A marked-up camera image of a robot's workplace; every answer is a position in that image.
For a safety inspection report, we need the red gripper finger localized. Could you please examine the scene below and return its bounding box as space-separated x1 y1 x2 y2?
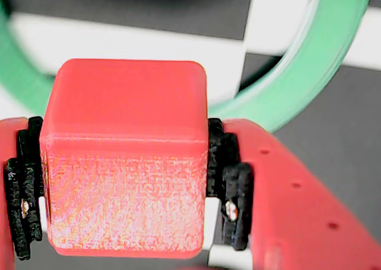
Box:
207 118 381 270
0 116 45 270

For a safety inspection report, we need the red cube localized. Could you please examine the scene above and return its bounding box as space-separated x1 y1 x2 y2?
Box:
39 58 209 258

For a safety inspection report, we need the black white marker checkerboard mat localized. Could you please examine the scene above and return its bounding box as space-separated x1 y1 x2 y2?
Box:
0 0 381 270

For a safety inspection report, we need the green flat ring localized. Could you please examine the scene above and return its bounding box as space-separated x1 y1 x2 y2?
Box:
0 0 373 134

